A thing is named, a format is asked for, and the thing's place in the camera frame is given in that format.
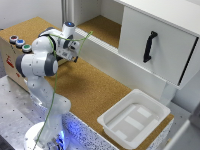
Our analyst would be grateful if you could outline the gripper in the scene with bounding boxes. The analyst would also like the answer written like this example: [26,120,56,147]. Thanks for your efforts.
[54,39,80,62]

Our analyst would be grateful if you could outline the wooden drawer box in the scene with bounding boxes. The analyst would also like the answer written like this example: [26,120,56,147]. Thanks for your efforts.
[0,16,78,94]

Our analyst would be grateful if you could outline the white cabinet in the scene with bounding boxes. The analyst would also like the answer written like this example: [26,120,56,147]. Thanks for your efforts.
[61,0,200,108]

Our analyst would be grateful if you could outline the green button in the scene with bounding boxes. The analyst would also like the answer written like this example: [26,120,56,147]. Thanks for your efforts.
[21,43,33,54]

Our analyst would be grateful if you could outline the blue button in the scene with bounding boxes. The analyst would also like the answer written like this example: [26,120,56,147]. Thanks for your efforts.
[15,38,26,49]

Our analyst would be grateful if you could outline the red button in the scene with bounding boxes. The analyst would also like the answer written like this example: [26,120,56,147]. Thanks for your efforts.
[9,34,19,45]

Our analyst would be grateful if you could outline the white plastic box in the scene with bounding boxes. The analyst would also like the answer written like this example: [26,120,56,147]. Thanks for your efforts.
[96,88,172,150]

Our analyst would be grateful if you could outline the white sliding door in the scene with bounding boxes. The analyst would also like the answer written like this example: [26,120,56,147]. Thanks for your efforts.
[117,5,199,87]

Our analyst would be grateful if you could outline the green cable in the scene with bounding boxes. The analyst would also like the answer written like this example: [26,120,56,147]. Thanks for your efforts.
[32,30,94,150]

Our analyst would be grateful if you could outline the black door handle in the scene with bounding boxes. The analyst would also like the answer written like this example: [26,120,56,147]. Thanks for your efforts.
[142,30,159,64]

